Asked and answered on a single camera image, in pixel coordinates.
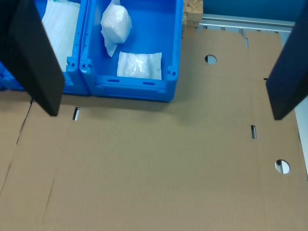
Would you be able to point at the OSB wood board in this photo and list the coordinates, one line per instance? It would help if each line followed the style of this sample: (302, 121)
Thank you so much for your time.
(192, 12)

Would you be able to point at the bulky gauze packet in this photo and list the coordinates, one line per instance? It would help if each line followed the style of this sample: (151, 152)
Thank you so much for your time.
(115, 24)

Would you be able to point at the stack of white face masks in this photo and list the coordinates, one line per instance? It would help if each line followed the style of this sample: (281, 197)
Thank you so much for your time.
(60, 36)

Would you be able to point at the brown cardboard sheet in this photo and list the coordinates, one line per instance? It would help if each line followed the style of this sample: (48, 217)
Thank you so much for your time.
(154, 156)

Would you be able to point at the flat clear gauze packet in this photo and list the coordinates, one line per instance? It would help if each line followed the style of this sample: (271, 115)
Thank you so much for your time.
(139, 65)

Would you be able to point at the blue plastic bin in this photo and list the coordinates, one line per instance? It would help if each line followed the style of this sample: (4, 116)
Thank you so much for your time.
(154, 36)
(75, 36)

